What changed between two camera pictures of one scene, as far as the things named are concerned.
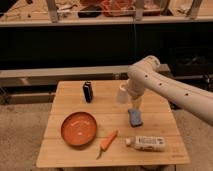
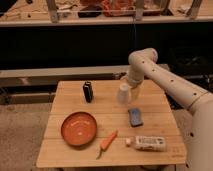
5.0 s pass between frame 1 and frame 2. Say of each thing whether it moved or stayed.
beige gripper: moved
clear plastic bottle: stayed
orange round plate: stayed
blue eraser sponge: stayed
